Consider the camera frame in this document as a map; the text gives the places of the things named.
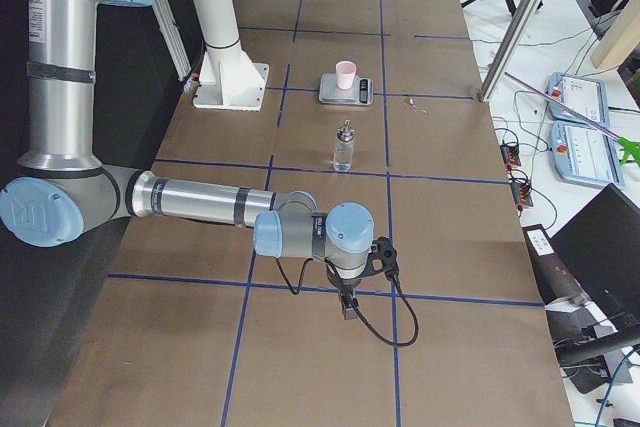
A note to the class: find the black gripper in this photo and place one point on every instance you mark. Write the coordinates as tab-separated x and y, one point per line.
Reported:
345	285

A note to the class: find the pink plastic cup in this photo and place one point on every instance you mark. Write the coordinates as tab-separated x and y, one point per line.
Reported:
345	72

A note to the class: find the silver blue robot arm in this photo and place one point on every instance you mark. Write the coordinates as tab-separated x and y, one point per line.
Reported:
64	190

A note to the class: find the black device with label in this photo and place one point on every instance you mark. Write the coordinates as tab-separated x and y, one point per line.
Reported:
554	280

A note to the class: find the orange black connector box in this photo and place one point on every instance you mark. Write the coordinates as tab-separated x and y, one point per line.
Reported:
510	153

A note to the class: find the near blue teach pendant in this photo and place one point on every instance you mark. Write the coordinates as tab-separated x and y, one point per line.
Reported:
584	155

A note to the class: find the blue teach pendant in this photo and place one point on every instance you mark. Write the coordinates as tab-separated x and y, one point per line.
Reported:
584	95
584	155

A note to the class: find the far blue teach pendant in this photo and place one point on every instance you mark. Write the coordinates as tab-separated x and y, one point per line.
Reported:
584	95

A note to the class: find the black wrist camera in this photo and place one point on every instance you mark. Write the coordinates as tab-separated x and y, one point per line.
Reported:
382	259

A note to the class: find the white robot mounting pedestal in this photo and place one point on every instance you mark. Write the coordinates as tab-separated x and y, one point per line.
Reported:
228	79

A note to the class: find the green handled reacher grabber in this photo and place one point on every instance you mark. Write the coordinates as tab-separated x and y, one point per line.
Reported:
630	148

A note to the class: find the aluminium frame post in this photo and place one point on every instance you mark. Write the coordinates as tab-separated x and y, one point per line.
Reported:
510	42

